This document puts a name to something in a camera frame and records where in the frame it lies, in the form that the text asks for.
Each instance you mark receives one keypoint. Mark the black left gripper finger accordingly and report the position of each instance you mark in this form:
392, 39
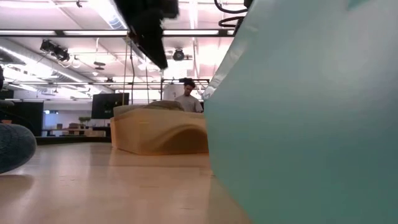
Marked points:
152, 46

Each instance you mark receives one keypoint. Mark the dark grey knitted hat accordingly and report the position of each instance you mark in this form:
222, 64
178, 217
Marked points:
14, 146

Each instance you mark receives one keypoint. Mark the teal plastic bin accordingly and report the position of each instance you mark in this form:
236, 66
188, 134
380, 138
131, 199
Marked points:
304, 124

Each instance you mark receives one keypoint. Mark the light grey fabric hat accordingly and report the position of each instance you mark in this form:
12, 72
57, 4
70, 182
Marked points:
126, 109

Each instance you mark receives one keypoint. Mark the person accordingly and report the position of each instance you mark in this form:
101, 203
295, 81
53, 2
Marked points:
189, 102

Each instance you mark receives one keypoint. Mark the black monitor screen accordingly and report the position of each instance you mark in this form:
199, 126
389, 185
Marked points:
107, 105

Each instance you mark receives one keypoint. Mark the black track spotlight fixture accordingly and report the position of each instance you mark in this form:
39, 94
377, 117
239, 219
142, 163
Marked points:
56, 51

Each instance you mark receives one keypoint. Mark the small green potted plant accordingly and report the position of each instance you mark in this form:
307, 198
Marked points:
84, 119

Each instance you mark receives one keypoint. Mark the long background table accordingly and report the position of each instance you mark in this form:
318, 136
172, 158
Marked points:
77, 130

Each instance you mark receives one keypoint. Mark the round black ceiling camera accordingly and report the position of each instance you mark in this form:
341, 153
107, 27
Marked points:
178, 55

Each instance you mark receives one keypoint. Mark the black overhead frame crossbar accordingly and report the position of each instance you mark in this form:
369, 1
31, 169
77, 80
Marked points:
77, 33

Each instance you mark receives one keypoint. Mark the black wall panel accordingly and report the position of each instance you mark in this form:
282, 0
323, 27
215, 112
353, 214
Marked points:
25, 118

